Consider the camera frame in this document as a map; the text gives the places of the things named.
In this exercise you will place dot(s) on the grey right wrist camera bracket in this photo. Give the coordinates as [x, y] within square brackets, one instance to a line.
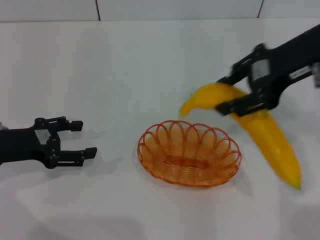
[315, 76]

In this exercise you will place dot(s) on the yellow banana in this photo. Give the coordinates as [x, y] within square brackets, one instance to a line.
[272, 140]

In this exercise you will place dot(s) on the white tablecloth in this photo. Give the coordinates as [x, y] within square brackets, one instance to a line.
[125, 62]

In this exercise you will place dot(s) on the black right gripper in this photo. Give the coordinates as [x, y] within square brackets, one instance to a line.
[282, 62]

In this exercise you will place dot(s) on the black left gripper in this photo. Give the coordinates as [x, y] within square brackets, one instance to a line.
[20, 145]

